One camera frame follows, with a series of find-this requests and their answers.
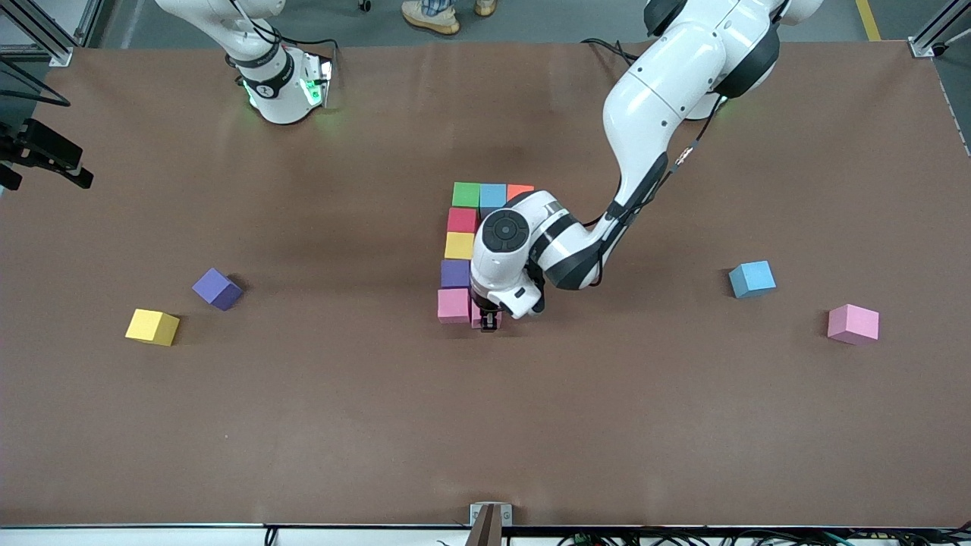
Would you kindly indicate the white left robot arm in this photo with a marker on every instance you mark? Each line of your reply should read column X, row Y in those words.
column 660, row 98

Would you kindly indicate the grey metal bracket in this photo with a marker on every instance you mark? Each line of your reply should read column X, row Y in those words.
column 476, row 514

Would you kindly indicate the yellow foam cube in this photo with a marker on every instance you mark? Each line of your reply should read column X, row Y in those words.
column 152, row 327
column 459, row 245

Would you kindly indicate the brown camera pole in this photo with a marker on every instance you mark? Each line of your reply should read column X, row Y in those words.
column 487, row 532

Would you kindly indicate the red foam cube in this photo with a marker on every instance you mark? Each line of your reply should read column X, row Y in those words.
column 463, row 220

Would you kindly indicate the blue foam cube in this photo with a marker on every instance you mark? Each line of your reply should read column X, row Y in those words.
column 752, row 278
column 493, row 197

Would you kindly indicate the green foam cube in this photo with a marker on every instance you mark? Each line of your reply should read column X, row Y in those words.
column 466, row 195

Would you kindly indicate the purple foam cube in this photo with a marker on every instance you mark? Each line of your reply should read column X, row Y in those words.
column 216, row 289
column 455, row 274

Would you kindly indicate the pink foam cube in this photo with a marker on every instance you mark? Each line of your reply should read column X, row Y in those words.
column 476, row 317
column 853, row 324
column 454, row 305

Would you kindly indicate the tan shoe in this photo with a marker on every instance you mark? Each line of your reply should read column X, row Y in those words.
column 431, row 19
column 485, row 7

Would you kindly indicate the orange foam cube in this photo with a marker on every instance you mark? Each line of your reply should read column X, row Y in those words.
column 520, row 189

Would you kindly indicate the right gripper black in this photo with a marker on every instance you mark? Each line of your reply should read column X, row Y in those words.
column 47, row 145

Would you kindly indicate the aluminium frame profile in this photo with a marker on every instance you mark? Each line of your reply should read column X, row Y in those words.
column 57, row 54
column 922, row 45

